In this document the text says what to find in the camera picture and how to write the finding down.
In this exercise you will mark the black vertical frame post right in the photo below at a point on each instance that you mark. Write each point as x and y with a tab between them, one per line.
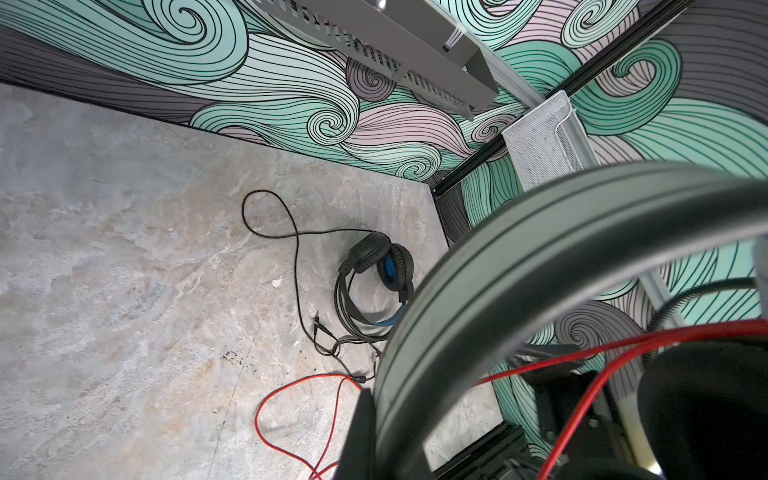
645	28

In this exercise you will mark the black and blue headphones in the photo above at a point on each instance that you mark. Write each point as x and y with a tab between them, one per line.
394	265

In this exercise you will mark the white and black headphones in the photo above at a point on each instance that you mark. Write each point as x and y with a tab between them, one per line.
532	261

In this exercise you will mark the grey mesh wall holder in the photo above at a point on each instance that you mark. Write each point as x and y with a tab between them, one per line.
548	142

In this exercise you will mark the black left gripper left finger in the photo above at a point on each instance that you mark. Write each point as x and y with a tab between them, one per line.
357	457

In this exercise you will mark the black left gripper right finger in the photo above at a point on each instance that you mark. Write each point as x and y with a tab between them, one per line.
416	467

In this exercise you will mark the black perforated wall tray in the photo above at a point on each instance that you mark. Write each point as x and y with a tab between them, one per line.
412	43

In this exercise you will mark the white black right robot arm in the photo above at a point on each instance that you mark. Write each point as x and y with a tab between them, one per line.
702	389

